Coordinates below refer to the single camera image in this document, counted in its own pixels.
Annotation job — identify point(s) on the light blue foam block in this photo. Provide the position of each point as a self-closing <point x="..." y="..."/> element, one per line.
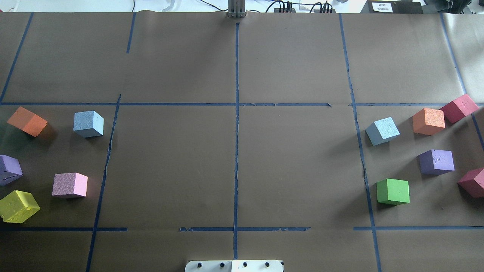
<point x="88" y="124"/>
<point x="382" y="131"/>

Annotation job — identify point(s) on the black power strip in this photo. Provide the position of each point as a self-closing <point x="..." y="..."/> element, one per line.
<point x="310" y="9"/>

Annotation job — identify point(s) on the green foam block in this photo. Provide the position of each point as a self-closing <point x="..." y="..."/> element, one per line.
<point x="393" y="192"/>

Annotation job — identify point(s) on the pink foam block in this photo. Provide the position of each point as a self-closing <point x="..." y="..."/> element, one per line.
<point x="69" y="185"/>

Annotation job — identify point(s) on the black box with label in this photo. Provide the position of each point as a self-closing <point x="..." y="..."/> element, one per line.
<point x="393" y="7"/>

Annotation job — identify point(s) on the orange foam block right-side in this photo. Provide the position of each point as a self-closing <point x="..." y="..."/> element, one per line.
<point x="428" y="121"/>

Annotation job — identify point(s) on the purple foam block right-side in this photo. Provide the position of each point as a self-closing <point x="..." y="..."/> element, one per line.
<point x="436" y="162"/>

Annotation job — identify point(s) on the dark red foam block upper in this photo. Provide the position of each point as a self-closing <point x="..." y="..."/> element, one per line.
<point x="459" y="108"/>

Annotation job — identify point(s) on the dark red foam block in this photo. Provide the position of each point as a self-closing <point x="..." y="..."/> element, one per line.
<point x="473" y="183"/>
<point x="459" y="108"/>

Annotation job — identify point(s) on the orange foam block left-side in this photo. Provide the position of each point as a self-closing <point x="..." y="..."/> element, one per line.
<point x="27" y="122"/>

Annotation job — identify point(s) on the purple foam block left-side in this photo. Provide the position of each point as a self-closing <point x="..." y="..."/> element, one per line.
<point x="10" y="170"/>

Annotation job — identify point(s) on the dark red foam block lower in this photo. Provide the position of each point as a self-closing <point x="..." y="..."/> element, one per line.
<point x="473" y="183"/>

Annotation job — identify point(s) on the yellow foam block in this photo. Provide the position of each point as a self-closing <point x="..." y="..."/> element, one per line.
<point x="18" y="206"/>

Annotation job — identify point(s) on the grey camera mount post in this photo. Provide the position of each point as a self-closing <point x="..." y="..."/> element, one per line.
<point x="236" y="9"/>

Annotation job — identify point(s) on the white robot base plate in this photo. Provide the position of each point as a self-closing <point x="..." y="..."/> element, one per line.
<point x="235" y="266"/>

